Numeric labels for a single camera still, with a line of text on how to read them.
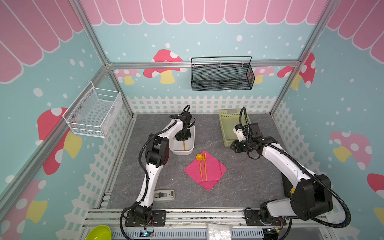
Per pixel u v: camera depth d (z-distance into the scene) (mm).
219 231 683
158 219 747
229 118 1154
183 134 921
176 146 997
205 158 962
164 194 796
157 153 634
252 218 738
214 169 914
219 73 940
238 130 775
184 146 1007
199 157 951
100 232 709
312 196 415
